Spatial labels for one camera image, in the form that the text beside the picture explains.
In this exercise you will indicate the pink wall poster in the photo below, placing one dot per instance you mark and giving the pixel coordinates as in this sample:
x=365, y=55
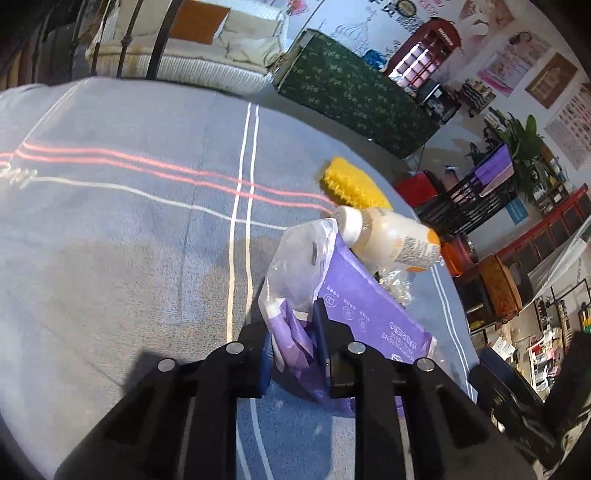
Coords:
x=508, y=64

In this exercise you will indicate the black trash bin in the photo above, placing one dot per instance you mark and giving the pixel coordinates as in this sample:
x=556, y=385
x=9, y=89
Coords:
x=508, y=406

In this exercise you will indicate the wooden box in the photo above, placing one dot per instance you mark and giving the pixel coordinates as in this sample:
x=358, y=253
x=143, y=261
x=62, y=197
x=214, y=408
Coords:
x=501, y=286

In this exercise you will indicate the plastic bottle with orange label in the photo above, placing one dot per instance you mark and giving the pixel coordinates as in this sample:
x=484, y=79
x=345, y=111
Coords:
x=392, y=235

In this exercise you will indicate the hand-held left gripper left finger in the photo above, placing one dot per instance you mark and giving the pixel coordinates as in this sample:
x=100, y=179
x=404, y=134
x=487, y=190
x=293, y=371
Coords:
x=265, y=364

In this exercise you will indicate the white shelf rack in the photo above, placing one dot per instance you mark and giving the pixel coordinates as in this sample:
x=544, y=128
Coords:
x=554, y=341

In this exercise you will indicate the blue bag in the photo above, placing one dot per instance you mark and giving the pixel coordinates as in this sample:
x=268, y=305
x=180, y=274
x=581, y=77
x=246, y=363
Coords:
x=374, y=59

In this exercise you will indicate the orange bucket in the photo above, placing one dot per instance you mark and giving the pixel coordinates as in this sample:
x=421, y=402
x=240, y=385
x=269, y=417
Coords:
x=457, y=256

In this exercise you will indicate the cream cushion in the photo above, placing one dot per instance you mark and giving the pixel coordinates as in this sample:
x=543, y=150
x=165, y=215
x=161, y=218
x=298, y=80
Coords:
x=251, y=39

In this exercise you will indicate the green potted plant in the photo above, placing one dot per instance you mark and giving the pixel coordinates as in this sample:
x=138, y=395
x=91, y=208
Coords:
x=526, y=143

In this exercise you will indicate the purple towel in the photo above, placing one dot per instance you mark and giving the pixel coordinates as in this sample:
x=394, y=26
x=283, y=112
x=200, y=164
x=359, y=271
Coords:
x=494, y=168

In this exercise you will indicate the black metal rack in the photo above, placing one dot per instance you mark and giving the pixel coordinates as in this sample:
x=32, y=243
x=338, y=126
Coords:
x=461, y=203

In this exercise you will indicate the black display box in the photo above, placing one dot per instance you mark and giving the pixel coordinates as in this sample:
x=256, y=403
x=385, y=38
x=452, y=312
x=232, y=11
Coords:
x=438, y=101

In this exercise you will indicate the red box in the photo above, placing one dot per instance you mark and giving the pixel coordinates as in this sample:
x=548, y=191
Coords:
x=415, y=189

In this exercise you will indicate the red wooden cabinet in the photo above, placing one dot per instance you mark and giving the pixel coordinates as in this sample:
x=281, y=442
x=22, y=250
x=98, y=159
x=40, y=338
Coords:
x=545, y=230

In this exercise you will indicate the yellow sponge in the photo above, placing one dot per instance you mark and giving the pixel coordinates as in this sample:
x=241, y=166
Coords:
x=351, y=182

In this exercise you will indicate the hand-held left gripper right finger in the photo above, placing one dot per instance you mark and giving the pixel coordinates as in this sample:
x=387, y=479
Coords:
x=321, y=337

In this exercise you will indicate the crumpled clear plastic wrapper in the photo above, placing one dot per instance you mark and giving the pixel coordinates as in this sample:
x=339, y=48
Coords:
x=395, y=286

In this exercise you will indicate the grid wall poster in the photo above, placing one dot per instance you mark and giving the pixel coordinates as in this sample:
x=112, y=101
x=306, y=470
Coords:
x=572, y=129

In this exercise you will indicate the black metal railing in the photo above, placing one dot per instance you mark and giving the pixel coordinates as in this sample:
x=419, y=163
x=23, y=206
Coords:
x=51, y=41

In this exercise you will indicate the brown framed picture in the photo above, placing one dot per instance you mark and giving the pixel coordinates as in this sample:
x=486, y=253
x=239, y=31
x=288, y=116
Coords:
x=551, y=81

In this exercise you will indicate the white wicker sofa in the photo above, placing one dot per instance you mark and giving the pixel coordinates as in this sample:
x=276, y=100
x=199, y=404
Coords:
x=207, y=64

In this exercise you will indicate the purple tissue packet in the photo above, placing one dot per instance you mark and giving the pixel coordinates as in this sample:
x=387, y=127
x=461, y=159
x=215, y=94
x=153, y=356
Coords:
x=360, y=300

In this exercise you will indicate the red phone booth cabinet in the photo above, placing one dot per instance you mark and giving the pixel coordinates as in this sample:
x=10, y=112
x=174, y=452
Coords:
x=425, y=50

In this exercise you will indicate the orange cushion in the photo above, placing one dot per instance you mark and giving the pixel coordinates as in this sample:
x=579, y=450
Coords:
x=198, y=21

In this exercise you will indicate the green patterned counter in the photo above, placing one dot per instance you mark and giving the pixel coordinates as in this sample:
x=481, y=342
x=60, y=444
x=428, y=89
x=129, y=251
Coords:
x=351, y=92

